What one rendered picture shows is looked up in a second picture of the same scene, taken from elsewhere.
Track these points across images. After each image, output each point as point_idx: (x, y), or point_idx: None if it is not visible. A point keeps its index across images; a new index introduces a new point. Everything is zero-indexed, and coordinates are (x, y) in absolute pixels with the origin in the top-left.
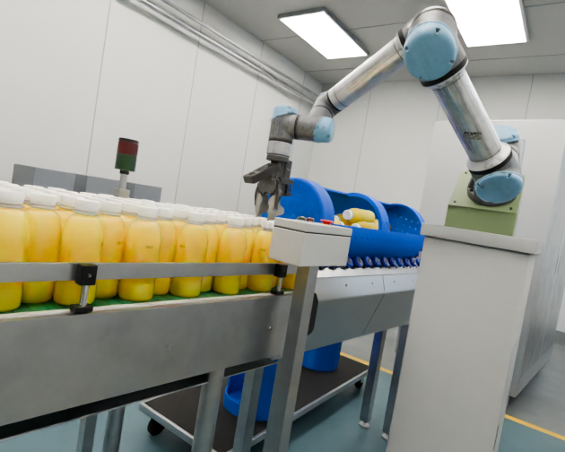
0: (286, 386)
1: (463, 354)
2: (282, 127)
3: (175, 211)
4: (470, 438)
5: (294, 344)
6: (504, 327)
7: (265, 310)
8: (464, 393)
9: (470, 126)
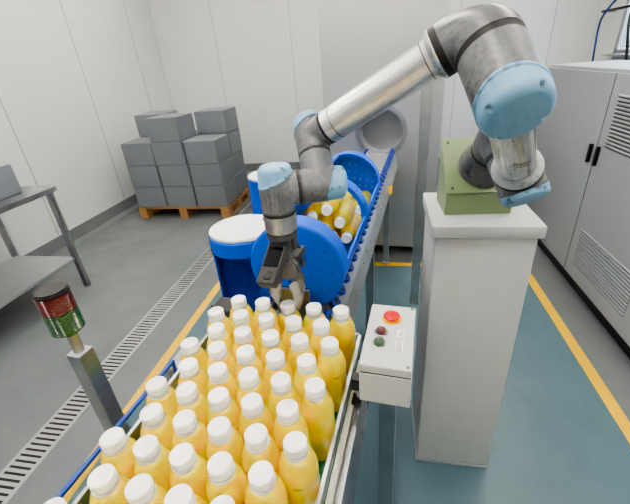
0: (390, 465)
1: (481, 325)
2: (284, 200)
3: (257, 445)
4: (490, 376)
5: (392, 437)
6: (516, 299)
7: (358, 428)
8: (483, 350)
9: (522, 159)
